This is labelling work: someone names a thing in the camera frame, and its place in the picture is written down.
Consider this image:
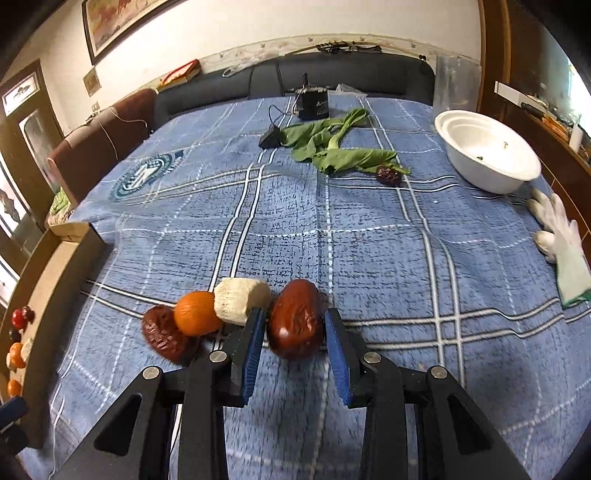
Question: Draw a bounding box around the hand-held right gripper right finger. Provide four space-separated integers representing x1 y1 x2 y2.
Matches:
323 308 532 480

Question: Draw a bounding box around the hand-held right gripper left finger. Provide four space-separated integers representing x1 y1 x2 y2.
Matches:
53 307 267 480

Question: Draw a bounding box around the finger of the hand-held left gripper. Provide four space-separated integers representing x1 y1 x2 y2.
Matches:
0 396 30 460

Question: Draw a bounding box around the large smooth red date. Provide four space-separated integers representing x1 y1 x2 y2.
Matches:
268 278 325 361

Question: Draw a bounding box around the cardboard box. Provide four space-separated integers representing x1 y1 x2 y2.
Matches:
0 222 114 450

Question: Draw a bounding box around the small orange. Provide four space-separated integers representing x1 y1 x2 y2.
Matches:
174 291 223 337

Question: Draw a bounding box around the green leafy vegetable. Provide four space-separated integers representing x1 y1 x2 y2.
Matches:
313 148 411 176
281 107 370 163

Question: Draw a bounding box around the green patterned cloth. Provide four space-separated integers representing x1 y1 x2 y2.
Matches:
46 191 77 227

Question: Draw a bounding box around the small black adapter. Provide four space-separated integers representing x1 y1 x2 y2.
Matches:
259 124 283 149

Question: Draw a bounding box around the white paper bowl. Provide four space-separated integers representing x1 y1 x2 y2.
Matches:
441 113 539 178
434 110 542 195

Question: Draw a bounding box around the white glove with green cuff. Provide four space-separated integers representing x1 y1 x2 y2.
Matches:
538 193 591 309

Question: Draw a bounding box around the wooden glass door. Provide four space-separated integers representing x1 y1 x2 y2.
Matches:
0 59 65 305

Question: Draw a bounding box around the black electronic device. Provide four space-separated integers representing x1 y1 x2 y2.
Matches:
293 73 331 121

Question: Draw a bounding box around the brown armchair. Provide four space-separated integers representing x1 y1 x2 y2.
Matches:
46 89 158 208

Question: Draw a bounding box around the dark grey sofa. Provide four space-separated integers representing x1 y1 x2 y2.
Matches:
152 53 437 134

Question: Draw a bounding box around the wooden sideboard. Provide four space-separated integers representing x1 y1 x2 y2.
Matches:
478 0 591 217

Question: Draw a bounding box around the red and gold box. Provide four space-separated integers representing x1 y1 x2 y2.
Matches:
157 60 201 92

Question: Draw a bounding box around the clear plastic container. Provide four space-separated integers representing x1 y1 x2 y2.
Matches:
434 54 481 116

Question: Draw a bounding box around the white flat box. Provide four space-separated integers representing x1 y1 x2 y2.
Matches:
494 80 541 104

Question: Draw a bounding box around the black cable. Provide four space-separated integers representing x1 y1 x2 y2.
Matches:
269 104 296 132

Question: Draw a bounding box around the thin white cord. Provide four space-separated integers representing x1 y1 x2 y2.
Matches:
90 106 148 153

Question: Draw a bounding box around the framed wall painting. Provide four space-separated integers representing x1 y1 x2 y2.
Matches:
82 0 195 65

